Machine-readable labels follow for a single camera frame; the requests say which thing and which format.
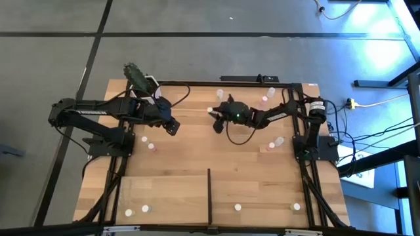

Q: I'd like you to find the white paper sheet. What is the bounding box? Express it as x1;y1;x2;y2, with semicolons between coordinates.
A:
337;144;375;189

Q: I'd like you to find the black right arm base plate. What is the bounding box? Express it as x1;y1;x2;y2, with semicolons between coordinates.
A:
293;134;340;162

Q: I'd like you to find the black desk leg frame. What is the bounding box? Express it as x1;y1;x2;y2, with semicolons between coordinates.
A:
353;60;420;89

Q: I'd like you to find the green cactus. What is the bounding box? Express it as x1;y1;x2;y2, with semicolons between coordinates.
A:
123;62;152;94

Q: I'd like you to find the raised wooden shelf board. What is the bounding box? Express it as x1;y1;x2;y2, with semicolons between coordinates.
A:
115;174;211;226

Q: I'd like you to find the black diagonal desk beam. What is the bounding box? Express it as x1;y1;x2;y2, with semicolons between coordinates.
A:
337;140;420;178

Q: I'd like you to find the black mounting bar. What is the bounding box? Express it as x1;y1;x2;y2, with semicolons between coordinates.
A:
219;74;280;83

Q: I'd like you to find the silver frame bracket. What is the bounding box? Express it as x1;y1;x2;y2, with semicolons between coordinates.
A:
103;225;141;233
284;228;324;236

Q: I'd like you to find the beige cable with black plug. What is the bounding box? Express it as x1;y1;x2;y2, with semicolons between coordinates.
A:
313;0;364;21

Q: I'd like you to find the beige power cable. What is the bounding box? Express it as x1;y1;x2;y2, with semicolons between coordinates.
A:
356;93;410;108

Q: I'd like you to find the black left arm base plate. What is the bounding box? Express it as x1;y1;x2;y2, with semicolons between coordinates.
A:
82;129;135;157

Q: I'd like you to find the black floor cable bundle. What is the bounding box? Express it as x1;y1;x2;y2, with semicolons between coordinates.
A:
327;98;420;178

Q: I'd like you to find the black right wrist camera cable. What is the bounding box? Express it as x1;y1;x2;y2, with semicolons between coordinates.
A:
224;121;263;146

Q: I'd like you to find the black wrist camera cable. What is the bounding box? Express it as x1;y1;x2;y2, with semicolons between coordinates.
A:
154;83;192;111
224;121;263;146

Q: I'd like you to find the black left wrist camera cable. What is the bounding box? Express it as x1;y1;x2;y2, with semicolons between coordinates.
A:
154;83;192;111

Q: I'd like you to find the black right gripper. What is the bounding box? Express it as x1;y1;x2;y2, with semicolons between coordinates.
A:
211;94;252;127

